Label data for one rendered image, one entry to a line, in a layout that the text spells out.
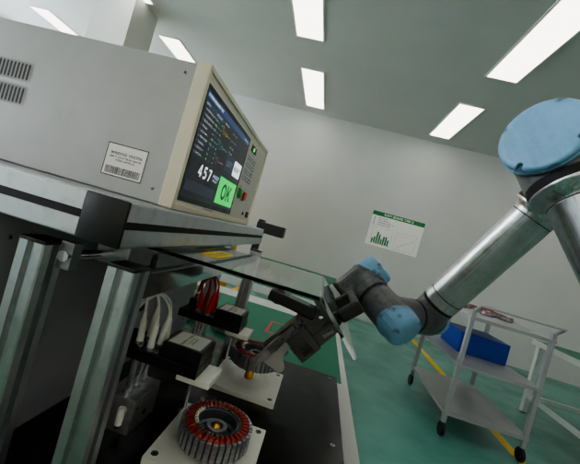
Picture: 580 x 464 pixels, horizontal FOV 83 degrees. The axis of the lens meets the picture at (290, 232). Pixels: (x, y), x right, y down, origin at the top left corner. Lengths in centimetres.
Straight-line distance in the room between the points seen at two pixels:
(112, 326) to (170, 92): 31
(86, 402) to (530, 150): 63
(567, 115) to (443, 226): 562
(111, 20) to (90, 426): 474
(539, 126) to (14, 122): 75
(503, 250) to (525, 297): 603
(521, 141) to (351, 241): 533
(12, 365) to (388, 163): 589
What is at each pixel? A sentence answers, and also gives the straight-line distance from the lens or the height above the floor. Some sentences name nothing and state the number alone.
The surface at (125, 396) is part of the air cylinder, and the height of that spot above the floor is 82.
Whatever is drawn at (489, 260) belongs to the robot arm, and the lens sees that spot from 73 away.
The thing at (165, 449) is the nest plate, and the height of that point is 78.
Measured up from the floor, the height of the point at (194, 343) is 92.
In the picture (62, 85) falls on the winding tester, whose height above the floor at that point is 124.
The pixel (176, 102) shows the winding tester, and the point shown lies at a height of 126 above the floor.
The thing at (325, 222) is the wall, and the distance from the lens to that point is 584.
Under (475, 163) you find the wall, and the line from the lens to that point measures 650.
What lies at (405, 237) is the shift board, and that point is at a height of 157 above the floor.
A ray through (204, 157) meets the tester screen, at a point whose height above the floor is 120.
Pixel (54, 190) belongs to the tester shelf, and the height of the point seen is 111.
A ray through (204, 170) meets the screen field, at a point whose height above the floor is 119.
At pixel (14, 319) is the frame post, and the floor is 97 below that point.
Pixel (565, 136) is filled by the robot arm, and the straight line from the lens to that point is 57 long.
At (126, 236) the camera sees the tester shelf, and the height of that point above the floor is 108.
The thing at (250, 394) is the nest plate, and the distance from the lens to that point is 76.
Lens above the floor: 113
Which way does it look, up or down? level
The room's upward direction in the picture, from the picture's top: 16 degrees clockwise
